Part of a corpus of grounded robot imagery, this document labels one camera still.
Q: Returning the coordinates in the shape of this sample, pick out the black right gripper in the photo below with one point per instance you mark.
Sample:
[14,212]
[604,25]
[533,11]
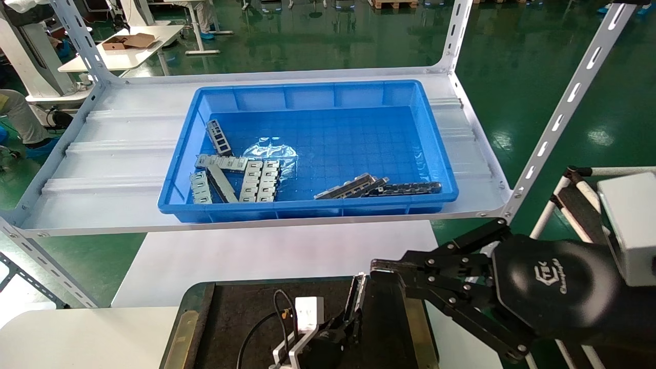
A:
[558,287]

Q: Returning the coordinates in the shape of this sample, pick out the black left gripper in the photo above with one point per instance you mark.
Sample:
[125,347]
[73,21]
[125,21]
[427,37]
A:
[328,351]

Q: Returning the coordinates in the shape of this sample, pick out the long grey metal channel part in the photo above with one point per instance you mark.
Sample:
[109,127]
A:
[356,297]
[346,187]

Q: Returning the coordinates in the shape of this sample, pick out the long black metal part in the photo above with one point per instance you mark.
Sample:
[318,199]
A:
[410,188]

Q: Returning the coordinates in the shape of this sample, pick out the black container tray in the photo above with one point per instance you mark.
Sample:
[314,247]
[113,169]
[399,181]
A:
[230,318]

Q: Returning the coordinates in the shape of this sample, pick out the dark grey metal channel part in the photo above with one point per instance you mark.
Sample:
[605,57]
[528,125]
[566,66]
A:
[380,183]

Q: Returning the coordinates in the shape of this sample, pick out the short silver stamped metal part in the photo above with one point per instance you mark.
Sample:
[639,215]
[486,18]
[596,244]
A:
[201,188]

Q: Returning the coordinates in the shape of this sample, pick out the grey metal part with windows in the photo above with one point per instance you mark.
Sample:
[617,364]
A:
[219,137]

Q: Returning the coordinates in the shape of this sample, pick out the blue plastic bin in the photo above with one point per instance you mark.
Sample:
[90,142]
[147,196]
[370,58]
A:
[359,123]

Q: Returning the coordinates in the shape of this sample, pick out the clear plastic bag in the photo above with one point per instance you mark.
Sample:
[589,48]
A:
[269,152]

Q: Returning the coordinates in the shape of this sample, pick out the white metal shelf rack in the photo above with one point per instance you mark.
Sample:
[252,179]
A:
[123,154]

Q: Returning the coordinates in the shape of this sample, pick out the wooden pallet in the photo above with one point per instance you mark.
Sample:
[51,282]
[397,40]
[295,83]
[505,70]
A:
[394,4]

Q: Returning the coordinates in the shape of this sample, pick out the white table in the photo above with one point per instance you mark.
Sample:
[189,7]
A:
[128,56]

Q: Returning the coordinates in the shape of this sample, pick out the open cardboard box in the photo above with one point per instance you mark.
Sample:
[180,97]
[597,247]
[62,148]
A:
[138,40]

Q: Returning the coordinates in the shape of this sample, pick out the person in white trousers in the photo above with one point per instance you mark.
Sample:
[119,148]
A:
[20,115]

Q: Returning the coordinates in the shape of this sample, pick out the white machine base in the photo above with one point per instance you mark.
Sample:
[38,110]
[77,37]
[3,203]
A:
[36,66]

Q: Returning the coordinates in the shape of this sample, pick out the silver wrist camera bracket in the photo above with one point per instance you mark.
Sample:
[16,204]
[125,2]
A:
[297,351]

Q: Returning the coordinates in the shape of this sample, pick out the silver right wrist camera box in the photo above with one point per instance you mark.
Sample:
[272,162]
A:
[633,225]

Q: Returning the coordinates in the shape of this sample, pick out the white table leg frame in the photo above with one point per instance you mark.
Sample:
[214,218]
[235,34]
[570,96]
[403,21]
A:
[196,28]

